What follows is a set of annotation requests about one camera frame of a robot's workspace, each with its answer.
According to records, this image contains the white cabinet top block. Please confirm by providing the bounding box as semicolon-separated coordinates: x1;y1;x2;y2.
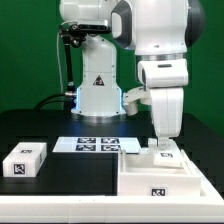
2;142;47;177

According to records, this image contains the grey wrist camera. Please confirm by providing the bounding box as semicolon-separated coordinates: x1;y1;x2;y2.
123;87;151;116

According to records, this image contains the white cabinet door panel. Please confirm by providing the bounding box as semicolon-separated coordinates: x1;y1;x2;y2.
148;138;183;168

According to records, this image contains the white cabinet body box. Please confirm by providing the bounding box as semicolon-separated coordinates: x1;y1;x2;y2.
117;150;201;197

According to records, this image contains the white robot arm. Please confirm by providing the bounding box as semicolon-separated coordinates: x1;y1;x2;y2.
59;0;205;148

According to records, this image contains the white base tag plate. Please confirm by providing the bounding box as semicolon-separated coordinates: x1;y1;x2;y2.
53;137;140;154

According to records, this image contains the black cable bundle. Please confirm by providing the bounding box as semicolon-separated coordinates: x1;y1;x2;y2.
32;93;78;111

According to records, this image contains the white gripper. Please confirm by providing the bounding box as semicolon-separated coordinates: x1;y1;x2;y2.
150;88;184;149

